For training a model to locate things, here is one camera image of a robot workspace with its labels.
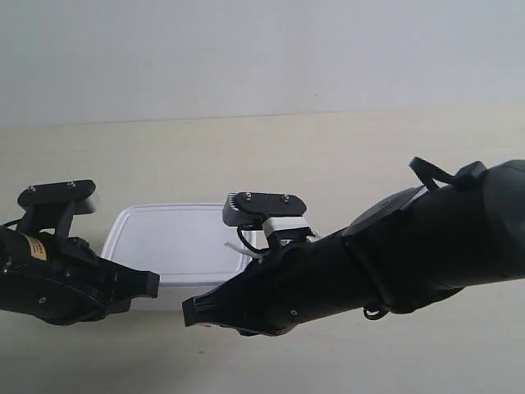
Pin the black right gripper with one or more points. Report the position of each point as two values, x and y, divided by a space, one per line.
309 282

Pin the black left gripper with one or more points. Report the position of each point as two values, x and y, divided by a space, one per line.
58 278

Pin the white lidded plastic container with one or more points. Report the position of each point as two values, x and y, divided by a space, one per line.
188 245

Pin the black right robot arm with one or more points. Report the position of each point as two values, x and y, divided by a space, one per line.
414 248

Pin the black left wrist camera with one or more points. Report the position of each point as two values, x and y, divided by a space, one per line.
52 206

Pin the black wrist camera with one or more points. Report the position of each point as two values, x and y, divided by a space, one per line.
52 206
279 216

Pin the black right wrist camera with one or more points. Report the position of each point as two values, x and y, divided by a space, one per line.
279 216

